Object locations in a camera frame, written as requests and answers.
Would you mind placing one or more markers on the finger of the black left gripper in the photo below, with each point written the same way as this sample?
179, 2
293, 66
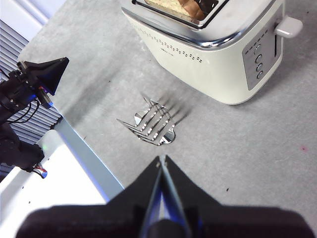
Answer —
47, 65
54, 79

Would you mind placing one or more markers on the steel toast rack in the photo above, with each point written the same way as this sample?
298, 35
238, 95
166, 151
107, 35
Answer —
151, 124

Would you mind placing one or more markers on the cream and chrome toaster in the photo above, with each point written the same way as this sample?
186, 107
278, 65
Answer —
198, 54

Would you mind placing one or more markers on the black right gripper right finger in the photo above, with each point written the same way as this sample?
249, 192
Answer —
235, 223

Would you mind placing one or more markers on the brown bread slice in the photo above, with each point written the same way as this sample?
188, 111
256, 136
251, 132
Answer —
178, 8

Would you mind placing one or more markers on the toaster push-down lever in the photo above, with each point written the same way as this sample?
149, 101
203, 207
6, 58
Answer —
288, 26

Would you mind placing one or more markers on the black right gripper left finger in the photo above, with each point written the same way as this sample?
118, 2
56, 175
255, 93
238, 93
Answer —
86, 223

